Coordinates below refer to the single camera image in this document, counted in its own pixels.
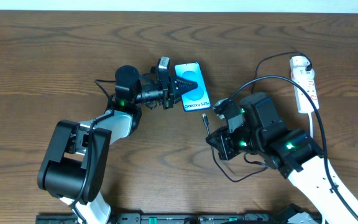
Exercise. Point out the white power strip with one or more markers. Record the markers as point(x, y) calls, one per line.
point(303, 75)

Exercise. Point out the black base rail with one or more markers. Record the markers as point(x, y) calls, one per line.
point(290, 214)

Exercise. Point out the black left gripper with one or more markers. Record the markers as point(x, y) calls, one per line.
point(168, 92)

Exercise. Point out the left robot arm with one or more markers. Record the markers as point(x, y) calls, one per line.
point(75, 161)

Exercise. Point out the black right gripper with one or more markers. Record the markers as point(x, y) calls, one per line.
point(224, 144)

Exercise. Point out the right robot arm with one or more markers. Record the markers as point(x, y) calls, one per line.
point(255, 127)

